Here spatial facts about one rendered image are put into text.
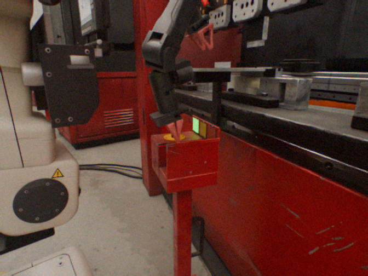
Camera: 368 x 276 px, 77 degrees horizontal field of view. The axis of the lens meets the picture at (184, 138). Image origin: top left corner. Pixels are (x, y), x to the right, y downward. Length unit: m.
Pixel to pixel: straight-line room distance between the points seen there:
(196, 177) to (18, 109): 0.46
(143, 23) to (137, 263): 1.44
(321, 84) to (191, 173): 0.64
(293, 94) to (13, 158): 0.74
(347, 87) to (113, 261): 1.35
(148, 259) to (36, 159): 1.00
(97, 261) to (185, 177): 0.94
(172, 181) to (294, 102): 0.44
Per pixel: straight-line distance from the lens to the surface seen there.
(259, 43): 0.97
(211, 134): 0.70
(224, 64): 0.89
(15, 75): 0.58
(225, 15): 1.11
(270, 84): 0.87
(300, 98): 0.81
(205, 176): 0.69
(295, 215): 0.70
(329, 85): 1.04
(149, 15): 1.71
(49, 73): 0.52
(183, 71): 0.64
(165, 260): 1.42
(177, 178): 0.66
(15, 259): 1.70
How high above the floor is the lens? 1.00
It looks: 17 degrees down
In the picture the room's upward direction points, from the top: straight up
